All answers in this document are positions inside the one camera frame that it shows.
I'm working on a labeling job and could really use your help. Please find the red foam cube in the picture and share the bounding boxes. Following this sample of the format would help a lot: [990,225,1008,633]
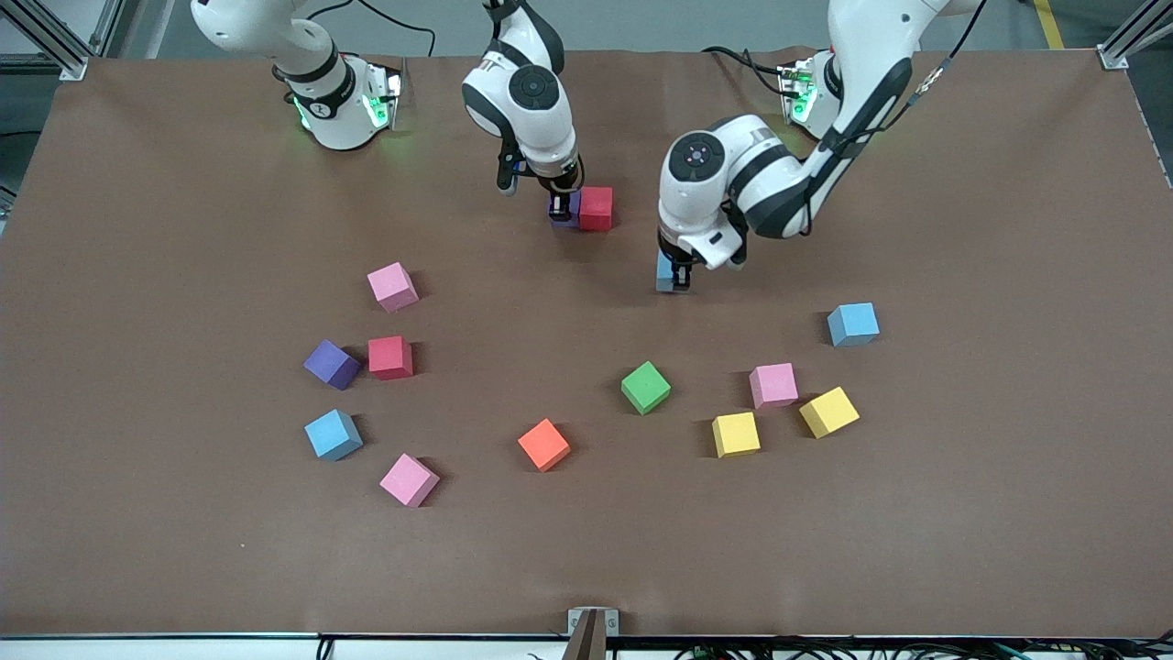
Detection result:
[367,335,415,381]
[578,186,614,231]

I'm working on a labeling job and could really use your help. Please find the green foam cube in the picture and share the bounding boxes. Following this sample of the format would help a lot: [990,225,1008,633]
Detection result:
[620,359,673,416]

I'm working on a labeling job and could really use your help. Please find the orange foam cube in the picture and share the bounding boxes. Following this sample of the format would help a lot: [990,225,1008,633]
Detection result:
[517,418,572,474]

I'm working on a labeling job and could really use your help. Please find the pink foam cube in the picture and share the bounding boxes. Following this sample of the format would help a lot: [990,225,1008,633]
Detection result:
[367,261,421,314]
[749,362,800,410]
[378,452,442,509]

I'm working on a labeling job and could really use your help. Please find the yellow foam cube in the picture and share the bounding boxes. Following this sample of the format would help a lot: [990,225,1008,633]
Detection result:
[798,385,861,440]
[711,411,762,459]

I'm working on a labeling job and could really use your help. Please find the table cover sheet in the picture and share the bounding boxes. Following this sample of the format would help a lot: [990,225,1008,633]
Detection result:
[0,48,1173,638]

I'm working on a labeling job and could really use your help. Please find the black left base cable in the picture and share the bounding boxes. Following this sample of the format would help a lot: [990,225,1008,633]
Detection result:
[702,44,791,100]

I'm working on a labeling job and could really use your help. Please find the black base cable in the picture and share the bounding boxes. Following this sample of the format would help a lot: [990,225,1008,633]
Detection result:
[307,0,436,58]
[702,44,791,100]

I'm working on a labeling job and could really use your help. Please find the black right base cable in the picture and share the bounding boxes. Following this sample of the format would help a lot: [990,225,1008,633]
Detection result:
[307,0,436,58]

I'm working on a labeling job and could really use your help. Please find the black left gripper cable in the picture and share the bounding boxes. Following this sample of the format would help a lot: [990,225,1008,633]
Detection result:
[903,0,991,120]

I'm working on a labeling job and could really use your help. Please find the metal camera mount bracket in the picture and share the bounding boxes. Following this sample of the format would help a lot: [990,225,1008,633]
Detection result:
[566,606,620,660]

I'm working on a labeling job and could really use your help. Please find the tangled black cables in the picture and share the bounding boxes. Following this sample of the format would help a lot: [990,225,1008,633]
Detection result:
[674,640,1173,660]

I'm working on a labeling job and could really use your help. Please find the aluminium frame post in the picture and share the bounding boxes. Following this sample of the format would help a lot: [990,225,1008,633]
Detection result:
[1097,0,1173,72]
[0,0,125,82]

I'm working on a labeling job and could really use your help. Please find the white table edge rail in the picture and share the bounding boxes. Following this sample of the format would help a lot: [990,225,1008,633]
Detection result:
[0,632,1173,660]

